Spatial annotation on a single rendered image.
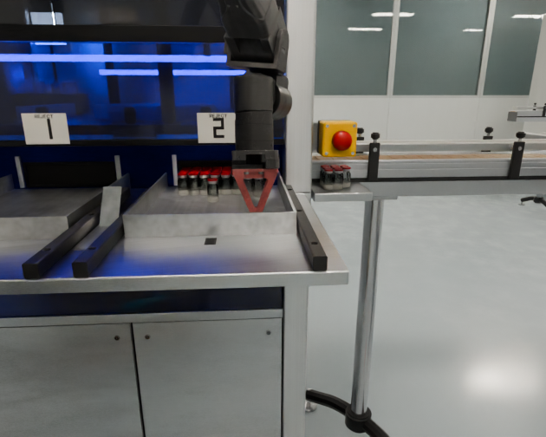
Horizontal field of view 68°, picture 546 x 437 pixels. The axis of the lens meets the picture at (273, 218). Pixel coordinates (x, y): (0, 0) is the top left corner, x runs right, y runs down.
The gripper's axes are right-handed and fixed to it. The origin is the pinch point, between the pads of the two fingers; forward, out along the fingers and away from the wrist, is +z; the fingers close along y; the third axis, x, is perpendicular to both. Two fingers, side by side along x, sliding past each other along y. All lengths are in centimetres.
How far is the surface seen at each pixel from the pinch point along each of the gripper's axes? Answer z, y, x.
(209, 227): 2.3, -0.6, 7.1
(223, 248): 4.4, -5.7, 4.8
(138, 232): 2.8, -0.5, 17.8
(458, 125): -45, 485, -283
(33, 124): -15, 23, 43
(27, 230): 2.0, -0.7, 33.7
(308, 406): 81, 72, -19
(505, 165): -5, 36, -62
